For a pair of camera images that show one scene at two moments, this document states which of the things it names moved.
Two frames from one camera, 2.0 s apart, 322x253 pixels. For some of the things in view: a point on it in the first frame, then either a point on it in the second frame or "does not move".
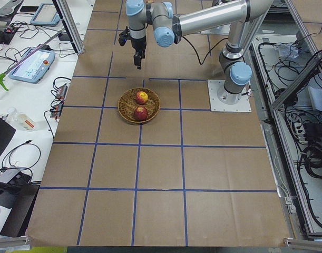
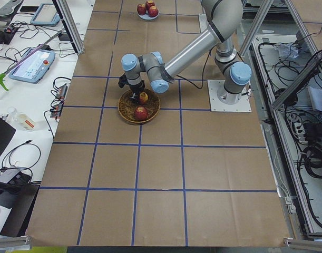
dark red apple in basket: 140,113 does not move
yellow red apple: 141,97 does not move
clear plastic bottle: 20,120 does not move
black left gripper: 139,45 → 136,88
